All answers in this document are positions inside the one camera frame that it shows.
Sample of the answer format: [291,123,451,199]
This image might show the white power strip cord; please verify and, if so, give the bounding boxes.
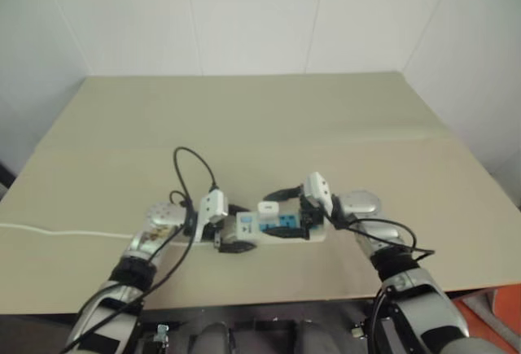
[0,222,138,242]

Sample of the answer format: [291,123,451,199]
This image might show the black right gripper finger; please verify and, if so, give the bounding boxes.
[263,185,304,202]
[260,226,309,239]

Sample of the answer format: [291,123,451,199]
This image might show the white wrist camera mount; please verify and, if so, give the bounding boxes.
[303,171,335,219]
[197,190,230,243]

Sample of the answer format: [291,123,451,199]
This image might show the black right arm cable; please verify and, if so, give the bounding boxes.
[333,207,436,343]

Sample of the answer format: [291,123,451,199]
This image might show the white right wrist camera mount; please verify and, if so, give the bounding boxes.
[303,171,335,219]

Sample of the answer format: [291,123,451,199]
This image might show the orange object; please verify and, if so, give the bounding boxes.
[451,284,521,354]

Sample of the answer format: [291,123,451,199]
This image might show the white power strip blue sockets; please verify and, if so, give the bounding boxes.
[173,203,327,250]

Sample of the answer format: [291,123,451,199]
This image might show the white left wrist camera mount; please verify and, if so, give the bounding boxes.
[197,190,230,243]

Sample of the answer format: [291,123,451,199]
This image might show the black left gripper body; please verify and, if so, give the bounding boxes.
[202,218,226,252]

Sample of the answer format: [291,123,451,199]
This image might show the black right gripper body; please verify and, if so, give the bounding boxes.
[298,194,327,242]

